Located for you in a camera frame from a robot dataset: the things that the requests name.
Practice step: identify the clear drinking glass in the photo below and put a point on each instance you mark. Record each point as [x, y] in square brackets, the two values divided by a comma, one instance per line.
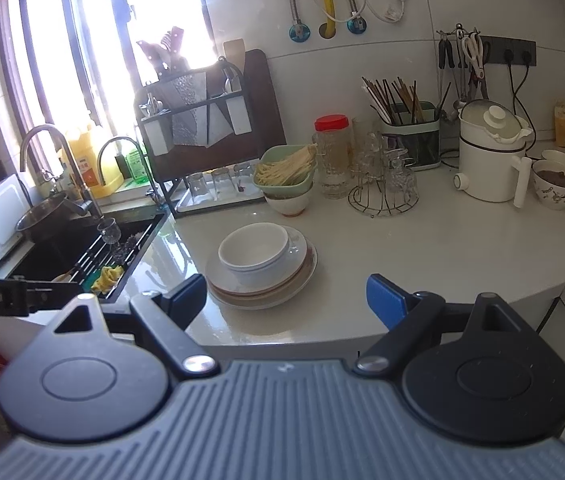
[222, 185]
[196, 187]

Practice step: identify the glass jar with red lid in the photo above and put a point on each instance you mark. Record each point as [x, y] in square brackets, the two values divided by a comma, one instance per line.
[331, 160]

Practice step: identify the plain white bowl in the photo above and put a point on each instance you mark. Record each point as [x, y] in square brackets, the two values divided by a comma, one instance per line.
[557, 156]

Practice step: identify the dark brown cutting board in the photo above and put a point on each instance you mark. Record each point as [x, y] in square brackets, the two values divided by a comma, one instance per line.
[262, 110]

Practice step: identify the orange-rimmed leaf-patterned plate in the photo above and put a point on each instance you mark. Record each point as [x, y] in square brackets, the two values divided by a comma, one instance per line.
[262, 294]

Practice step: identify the black metal dish rack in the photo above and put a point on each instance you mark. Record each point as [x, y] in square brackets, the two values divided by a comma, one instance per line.
[185, 106]

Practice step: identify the window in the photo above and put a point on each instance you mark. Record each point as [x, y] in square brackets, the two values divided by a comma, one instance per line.
[92, 50]

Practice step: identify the wooden spatula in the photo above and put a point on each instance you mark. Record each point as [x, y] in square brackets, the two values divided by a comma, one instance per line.
[233, 50]

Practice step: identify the green detergent bottle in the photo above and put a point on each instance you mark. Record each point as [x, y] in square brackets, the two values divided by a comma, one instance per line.
[137, 167]

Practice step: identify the bundle of chopsticks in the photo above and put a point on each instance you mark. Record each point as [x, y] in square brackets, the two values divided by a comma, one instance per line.
[392, 95]

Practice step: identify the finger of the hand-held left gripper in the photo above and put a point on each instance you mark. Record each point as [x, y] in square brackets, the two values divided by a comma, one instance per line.
[55, 294]

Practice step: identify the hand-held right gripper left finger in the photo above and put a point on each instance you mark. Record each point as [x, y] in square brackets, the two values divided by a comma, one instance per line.
[187, 295]

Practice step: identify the bundle of dry noodles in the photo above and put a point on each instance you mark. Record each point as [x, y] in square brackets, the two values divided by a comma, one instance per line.
[285, 167]

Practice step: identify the chrome faucet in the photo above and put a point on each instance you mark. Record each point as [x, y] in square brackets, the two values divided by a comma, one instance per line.
[112, 147]

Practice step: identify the black pot in sink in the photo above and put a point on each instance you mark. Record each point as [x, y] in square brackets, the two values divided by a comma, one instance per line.
[42, 217]

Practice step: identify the black roll-up sink rack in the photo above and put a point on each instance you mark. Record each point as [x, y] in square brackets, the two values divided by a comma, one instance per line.
[117, 255]

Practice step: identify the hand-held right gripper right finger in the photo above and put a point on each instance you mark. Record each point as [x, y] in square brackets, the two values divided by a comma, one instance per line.
[385, 300]

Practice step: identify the scissors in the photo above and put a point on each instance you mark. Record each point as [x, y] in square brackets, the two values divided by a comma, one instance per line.
[473, 55]

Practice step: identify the white bowl with orange foot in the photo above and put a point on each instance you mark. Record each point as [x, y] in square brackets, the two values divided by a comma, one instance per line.
[287, 205]

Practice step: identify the tall gooseneck faucet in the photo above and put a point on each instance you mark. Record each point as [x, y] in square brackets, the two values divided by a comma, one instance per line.
[37, 135]

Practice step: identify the white drain tray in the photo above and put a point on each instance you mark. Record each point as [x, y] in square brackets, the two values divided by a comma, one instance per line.
[197, 207]

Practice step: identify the green colander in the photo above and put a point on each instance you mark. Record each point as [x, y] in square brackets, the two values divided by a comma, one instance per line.
[282, 190]

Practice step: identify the glass under faucet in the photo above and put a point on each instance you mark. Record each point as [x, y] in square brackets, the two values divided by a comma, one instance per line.
[109, 232]

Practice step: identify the black wall power strip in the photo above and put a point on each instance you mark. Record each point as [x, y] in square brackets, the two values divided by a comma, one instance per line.
[507, 51]

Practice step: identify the clear glass with red print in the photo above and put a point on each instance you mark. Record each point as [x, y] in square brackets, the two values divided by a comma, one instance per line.
[245, 177]

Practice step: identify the black sink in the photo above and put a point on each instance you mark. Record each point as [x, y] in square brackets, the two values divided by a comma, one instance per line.
[52, 265]

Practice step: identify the large leaf-patterned plate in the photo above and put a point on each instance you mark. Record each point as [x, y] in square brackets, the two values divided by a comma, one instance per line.
[262, 304]

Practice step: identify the yellow sponge cloth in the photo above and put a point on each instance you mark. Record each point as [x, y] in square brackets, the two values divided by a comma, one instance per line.
[107, 279]

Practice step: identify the green and white chopstick holder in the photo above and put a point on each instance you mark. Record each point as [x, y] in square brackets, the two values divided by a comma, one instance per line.
[412, 145]

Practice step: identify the floral bowl with brown contents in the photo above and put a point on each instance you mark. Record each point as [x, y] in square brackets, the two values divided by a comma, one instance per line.
[557, 187]

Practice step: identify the white electric pot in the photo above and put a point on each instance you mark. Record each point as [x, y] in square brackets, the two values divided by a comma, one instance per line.
[482, 170]

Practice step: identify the yellow detergent bottle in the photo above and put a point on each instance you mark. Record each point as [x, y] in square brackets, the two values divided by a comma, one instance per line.
[85, 165]

